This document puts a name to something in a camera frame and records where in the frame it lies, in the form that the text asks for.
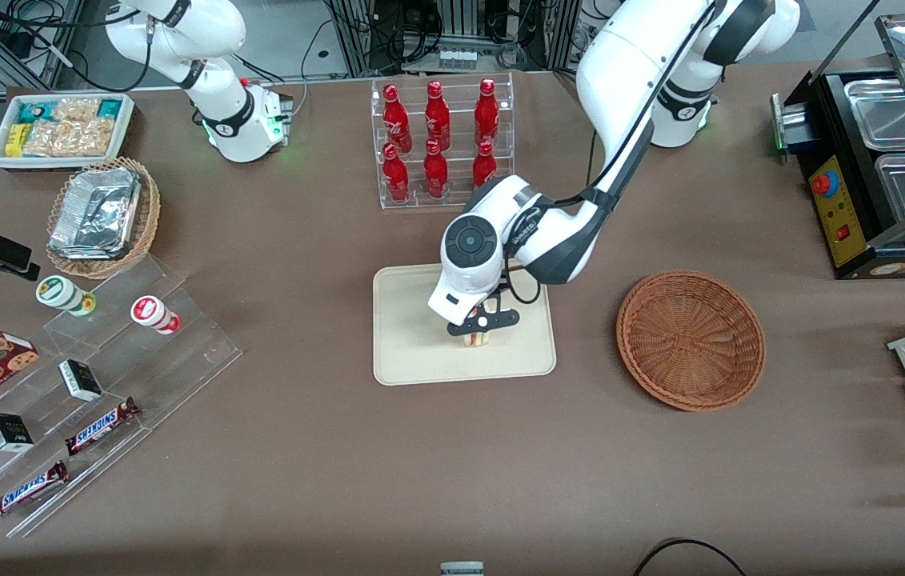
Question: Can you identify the clear acrylic stepped stand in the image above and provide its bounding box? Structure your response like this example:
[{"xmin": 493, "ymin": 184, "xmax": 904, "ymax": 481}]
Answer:
[{"xmin": 0, "ymin": 254, "xmax": 244, "ymax": 539}]

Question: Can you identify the black looped cable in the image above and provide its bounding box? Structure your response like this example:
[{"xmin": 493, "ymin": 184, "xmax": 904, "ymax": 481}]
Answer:
[{"xmin": 631, "ymin": 537, "xmax": 750, "ymax": 576}]

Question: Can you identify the red lid white cup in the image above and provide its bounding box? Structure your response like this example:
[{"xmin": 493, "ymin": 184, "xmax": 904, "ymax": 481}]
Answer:
[{"xmin": 130, "ymin": 294, "xmax": 182, "ymax": 336}]

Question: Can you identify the black thin base cable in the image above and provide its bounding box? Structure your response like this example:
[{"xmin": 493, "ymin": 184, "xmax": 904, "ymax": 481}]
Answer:
[{"xmin": 289, "ymin": 28, "xmax": 334, "ymax": 109}]

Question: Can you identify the clear acrylic bottle rack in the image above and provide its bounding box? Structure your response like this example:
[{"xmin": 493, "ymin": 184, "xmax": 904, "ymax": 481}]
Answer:
[{"xmin": 370, "ymin": 72, "xmax": 516, "ymax": 211}]

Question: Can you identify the green lid white cup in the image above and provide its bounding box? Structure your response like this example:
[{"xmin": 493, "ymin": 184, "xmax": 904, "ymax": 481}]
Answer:
[{"xmin": 35, "ymin": 274, "xmax": 98, "ymax": 318}]

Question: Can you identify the aluminium foil container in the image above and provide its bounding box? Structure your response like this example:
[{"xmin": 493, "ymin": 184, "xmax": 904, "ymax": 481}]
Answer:
[{"xmin": 47, "ymin": 166, "xmax": 143, "ymax": 262}]

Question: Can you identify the beige plastic tray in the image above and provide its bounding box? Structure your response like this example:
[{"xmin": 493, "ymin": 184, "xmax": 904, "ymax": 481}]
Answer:
[{"xmin": 373, "ymin": 257, "xmax": 558, "ymax": 387}]

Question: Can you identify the clear cracker bag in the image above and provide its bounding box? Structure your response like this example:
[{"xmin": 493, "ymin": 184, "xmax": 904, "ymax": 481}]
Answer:
[
  {"xmin": 22, "ymin": 122, "xmax": 70, "ymax": 158},
  {"xmin": 51, "ymin": 96, "xmax": 102, "ymax": 124},
  {"xmin": 64, "ymin": 118, "xmax": 116, "ymax": 158}
]

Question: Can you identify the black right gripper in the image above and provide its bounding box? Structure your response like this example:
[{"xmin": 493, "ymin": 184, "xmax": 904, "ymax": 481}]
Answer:
[{"xmin": 0, "ymin": 230, "xmax": 42, "ymax": 282}]

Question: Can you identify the brown Snickers bar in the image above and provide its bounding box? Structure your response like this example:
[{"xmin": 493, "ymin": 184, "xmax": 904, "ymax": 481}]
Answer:
[
  {"xmin": 63, "ymin": 396, "xmax": 142, "ymax": 458},
  {"xmin": 0, "ymin": 459, "xmax": 71, "ymax": 523}
]

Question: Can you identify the brown round wicker basket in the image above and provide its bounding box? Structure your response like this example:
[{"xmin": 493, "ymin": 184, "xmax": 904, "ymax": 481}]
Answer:
[{"xmin": 615, "ymin": 270, "xmax": 767, "ymax": 414}]

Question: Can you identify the aluminium equipment rack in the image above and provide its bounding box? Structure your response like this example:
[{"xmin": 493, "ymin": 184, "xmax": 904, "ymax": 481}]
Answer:
[{"xmin": 326, "ymin": 0, "xmax": 583, "ymax": 78}]

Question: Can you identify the black hot dog warmer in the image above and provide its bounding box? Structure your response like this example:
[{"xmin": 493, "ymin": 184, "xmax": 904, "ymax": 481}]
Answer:
[{"xmin": 771, "ymin": 11, "xmax": 905, "ymax": 282}]

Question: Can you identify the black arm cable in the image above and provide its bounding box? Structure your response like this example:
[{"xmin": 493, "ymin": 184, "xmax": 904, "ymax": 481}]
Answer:
[{"xmin": 500, "ymin": 0, "xmax": 725, "ymax": 306}]

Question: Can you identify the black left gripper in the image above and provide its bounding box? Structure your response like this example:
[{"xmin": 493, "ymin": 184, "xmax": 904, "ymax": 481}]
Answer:
[{"xmin": 446, "ymin": 293, "xmax": 520, "ymax": 338}]

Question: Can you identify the light tan wicker basket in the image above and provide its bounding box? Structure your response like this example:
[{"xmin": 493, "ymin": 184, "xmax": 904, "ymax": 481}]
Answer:
[{"xmin": 45, "ymin": 156, "xmax": 162, "ymax": 282}]

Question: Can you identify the white rectangular snack bin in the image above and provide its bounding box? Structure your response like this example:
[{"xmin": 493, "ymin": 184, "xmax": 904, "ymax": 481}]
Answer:
[{"xmin": 0, "ymin": 92, "xmax": 136, "ymax": 173}]

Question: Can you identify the red cola bottle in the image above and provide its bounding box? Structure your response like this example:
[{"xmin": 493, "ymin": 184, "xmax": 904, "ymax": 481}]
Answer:
[
  {"xmin": 474, "ymin": 78, "xmax": 500, "ymax": 147},
  {"xmin": 381, "ymin": 142, "xmax": 412, "ymax": 204},
  {"xmin": 423, "ymin": 80, "xmax": 452, "ymax": 152},
  {"xmin": 382, "ymin": 84, "xmax": 414, "ymax": 155},
  {"xmin": 422, "ymin": 138, "xmax": 450, "ymax": 200},
  {"xmin": 471, "ymin": 140, "xmax": 499, "ymax": 193}
]

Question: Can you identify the small black white box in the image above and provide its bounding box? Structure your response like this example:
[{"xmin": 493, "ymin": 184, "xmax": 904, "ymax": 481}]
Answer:
[
  {"xmin": 0, "ymin": 411, "xmax": 35, "ymax": 454},
  {"xmin": 58, "ymin": 358, "xmax": 104, "ymax": 403}
]

